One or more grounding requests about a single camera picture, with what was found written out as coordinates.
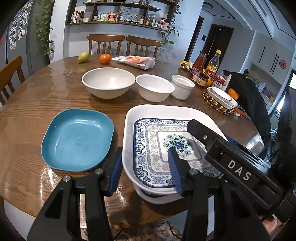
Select small white bowl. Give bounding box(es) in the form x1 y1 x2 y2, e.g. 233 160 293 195
171 74 195 100

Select small patterned white square plate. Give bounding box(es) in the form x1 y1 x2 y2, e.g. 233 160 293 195
122 104 224 187

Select medium white bowl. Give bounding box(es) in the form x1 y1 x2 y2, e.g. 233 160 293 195
135 74 175 103

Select large white bowl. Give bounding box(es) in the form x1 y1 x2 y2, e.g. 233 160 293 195
82 67 135 99

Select large patterned white square plate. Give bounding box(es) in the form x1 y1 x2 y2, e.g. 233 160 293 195
132 181 183 205

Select person's hand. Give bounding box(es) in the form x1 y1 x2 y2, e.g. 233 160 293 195
262 216 278 235

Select wooden bead trivet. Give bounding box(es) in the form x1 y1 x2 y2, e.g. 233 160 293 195
202 91 233 115

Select white dish on trivet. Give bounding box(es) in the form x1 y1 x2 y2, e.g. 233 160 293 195
207 87 238 110

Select orange fruit by dish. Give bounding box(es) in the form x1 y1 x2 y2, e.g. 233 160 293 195
227 88 239 100

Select brown sauce jar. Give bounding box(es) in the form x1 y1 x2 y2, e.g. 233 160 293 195
196 72 209 87

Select red-labelled jar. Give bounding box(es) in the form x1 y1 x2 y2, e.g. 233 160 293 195
211 76 225 89

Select yellow-capped oil bottle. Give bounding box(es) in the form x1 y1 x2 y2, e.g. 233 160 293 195
205 49 221 80

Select yellow snack packet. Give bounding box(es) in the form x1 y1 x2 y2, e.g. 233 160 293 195
180 61 193 72

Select blue square plate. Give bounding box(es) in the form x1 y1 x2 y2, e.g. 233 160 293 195
41 108 114 172

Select white snack package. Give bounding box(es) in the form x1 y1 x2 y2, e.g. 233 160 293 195
112 55 156 70

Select right wooden chair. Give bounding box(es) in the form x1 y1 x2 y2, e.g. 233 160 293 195
125 35 162 58

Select orange tangerine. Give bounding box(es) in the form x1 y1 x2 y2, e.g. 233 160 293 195
99 54 112 64

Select left wooden chair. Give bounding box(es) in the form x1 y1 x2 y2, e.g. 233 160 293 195
87 34 125 56

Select green pear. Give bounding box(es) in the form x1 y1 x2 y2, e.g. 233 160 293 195
76 52 89 63

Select side wooden chair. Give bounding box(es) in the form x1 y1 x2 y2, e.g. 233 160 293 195
0 56 25 100

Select grey refrigerator with photos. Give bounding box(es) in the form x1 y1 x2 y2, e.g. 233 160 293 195
1 1 37 78

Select hanging green vine plant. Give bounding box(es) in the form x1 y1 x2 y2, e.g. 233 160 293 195
36 0 55 57

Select black camera device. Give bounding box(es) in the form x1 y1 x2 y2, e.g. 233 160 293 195
276 87 295 165

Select wall shelf with jars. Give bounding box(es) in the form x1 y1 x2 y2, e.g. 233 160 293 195
66 1 180 32

